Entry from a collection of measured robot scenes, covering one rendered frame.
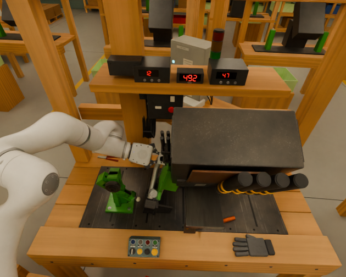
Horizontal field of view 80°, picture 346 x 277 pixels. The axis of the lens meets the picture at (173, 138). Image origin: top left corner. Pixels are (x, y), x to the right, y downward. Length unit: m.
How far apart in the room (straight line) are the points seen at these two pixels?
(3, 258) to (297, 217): 1.31
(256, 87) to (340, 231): 2.01
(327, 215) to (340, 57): 1.86
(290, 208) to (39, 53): 1.55
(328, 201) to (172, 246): 2.10
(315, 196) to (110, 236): 2.28
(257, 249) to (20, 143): 1.07
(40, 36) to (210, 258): 1.27
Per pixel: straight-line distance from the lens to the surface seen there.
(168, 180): 0.99
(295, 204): 1.49
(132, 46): 1.02
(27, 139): 0.69
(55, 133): 0.68
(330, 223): 2.73
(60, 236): 1.30
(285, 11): 8.14
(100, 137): 0.85
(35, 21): 1.15
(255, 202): 1.36
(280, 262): 1.25
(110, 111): 1.33
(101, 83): 1.01
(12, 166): 0.65
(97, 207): 1.31
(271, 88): 1.04
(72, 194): 1.43
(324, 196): 2.92
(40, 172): 0.61
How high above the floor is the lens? 1.98
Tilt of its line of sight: 42 degrees down
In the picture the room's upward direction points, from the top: 1 degrees clockwise
